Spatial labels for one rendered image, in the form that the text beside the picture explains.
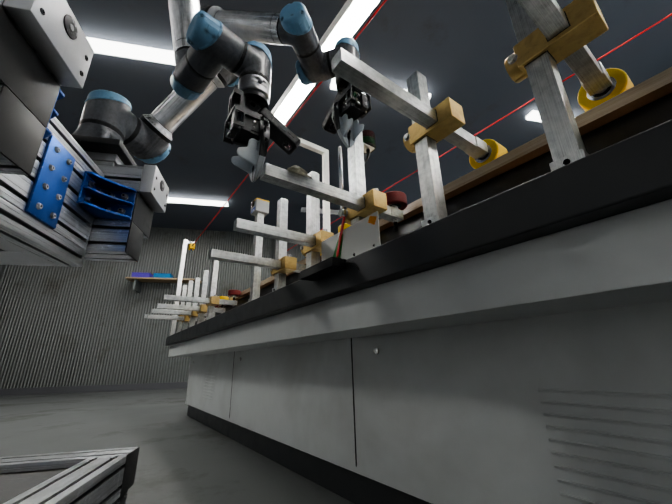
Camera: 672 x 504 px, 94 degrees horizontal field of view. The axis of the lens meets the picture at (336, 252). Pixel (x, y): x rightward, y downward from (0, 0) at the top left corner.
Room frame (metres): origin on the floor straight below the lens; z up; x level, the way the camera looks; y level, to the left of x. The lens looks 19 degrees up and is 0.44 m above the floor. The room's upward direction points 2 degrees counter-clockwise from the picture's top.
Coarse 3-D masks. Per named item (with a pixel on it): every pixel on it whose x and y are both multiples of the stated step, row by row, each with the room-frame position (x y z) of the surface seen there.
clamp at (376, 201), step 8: (368, 192) 0.74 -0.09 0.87; (376, 192) 0.73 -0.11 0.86; (368, 200) 0.74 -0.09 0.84; (376, 200) 0.73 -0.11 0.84; (384, 200) 0.75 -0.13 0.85; (368, 208) 0.75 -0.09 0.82; (376, 208) 0.75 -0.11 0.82; (384, 208) 0.75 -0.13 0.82; (352, 216) 0.80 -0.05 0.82; (360, 216) 0.79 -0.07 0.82
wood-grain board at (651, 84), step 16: (656, 80) 0.42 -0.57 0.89; (624, 96) 0.46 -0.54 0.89; (640, 96) 0.44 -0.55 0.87; (656, 96) 0.44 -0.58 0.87; (592, 112) 0.50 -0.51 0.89; (608, 112) 0.48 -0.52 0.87; (624, 112) 0.48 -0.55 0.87; (592, 128) 0.52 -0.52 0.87; (528, 144) 0.59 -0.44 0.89; (544, 144) 0.57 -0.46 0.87; (496, 160) 0.65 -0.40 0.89; (512, 160) 0.63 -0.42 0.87; (528, 160) 0.62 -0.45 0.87; (464, 176) 0.72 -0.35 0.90; (480, 176) 0.69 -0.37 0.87; (448, 192) 0.77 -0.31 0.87; (416, 208) 0.86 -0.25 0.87; (384, 224) 0.97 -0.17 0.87; (320, 256) 1.29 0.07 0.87
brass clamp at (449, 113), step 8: (440, 104) 0.54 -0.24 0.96; (448, 104) 0.53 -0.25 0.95; (456, 104) 0.54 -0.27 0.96; (440, 112) 0.55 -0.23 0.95; (448, 112) 0.53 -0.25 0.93; (456, 112) 0.54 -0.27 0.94; (440, 120) 0.55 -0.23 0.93; (448, 120) 0.54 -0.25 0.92; (456, 120) 0.54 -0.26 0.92; (464, 120) 0.55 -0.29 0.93; (408, 128) 0.62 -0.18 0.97; (416, 128) 0.60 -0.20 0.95; (424, 128) 0.58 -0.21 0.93; (432, 128) 0.57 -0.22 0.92; (440, 128) 0.57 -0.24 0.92; (448, 128) 0.57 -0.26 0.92; (456, 128) 0.57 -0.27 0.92; (408, 136) 0.62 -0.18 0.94; (416, 136) 0.60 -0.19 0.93; (424, 136) 0.59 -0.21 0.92; (432, 136) 0.59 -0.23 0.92; (440, 136) 0.59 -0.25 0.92; (408, 144) 0.63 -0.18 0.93
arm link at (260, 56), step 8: (248, 48) 0.52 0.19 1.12; (256, 48) 0.54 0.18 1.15; (264, 48) 0.55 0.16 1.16; (248, 56) 0.53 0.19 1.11; (256, 56) 0.54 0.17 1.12; (264, 56) 0.55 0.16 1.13; (248, 64) 0.54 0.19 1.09; (256, 64) 0.55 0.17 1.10; (264, 64) 0.56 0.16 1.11; (240, 72) 0.55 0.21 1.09; (248, 72) 0.54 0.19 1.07; (256, 72) 0.55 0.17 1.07; (264, 72) 0.56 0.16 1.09
